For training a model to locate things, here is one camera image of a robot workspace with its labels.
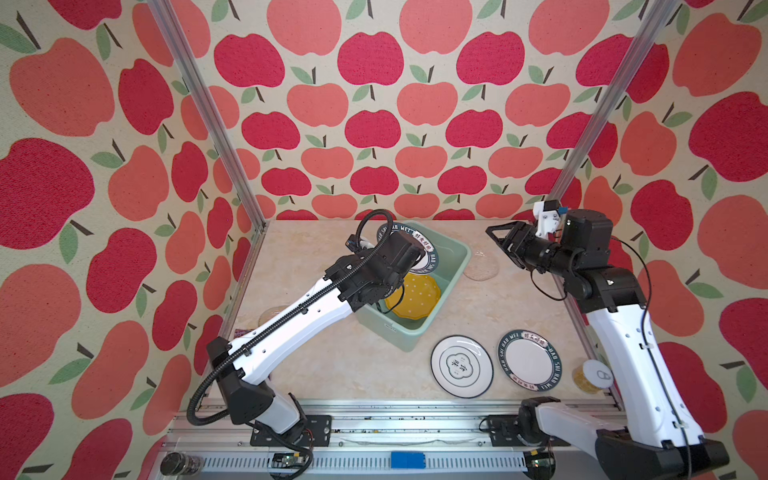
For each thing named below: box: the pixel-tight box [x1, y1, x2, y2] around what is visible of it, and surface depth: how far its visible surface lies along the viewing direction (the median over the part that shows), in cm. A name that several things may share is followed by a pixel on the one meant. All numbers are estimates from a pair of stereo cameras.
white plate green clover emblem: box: [430, 335, 494, 399], surface depth 86 cm
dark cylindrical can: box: [160, 452, 203, 476], surface depth 64 cm
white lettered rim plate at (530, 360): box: [498, 329, 563, 392], surface depth 86 cm
